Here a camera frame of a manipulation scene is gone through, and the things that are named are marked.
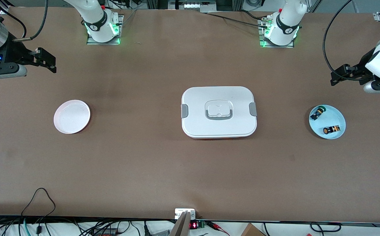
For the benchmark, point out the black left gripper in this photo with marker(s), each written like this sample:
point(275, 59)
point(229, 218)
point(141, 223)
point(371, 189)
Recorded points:
point(357, 71)

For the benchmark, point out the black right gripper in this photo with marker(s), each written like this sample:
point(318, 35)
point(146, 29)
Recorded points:
point(13, 51)

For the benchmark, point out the orange push-button switch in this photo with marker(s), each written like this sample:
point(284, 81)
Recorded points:
point(331, 129)

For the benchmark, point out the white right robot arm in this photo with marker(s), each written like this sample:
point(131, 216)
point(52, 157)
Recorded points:
point(95, 18)

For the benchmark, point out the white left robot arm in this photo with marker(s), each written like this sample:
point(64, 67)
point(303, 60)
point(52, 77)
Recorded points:
point(286, 23)

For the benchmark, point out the brown cardboard box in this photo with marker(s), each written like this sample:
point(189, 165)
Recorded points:
point(251, 230)

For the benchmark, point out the light blue round plate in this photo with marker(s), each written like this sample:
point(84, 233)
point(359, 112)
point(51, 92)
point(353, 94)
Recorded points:
point(332, 114)

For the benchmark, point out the pink round plate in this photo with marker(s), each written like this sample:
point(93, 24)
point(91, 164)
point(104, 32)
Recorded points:
point(71, 117)

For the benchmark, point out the white connector strip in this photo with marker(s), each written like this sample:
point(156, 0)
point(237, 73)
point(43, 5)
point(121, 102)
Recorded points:
point(198, 5)

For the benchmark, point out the small white device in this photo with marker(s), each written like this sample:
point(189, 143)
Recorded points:
point(178, 212)

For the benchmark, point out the circuit board with red digits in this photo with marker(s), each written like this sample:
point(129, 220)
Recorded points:
point(196, 225)

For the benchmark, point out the green push-button switch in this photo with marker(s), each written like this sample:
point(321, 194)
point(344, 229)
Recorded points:
point(318, 112)

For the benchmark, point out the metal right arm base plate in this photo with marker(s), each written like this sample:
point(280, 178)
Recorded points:
point(91, 42)

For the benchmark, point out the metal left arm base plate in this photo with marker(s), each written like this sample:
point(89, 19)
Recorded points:
point(265, 46)

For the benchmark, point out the grey metal bracket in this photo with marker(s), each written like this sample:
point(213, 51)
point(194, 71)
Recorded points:
point(181, 226)

